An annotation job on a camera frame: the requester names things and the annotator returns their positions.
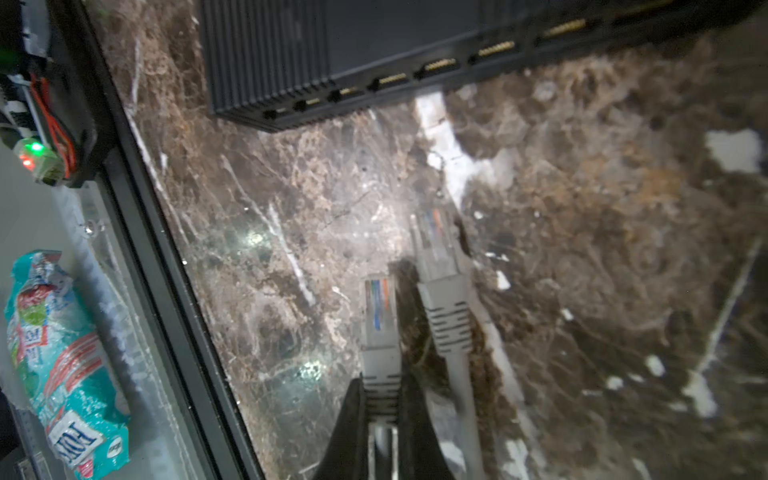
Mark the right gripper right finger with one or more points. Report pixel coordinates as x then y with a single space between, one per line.
419 453

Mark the controller board with LEDs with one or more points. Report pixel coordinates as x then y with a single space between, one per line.
54 113

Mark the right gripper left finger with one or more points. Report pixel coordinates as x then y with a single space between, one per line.
346 456

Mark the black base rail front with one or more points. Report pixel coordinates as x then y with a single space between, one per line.
197 378

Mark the green white snack packet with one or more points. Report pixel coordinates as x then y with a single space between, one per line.
64 369

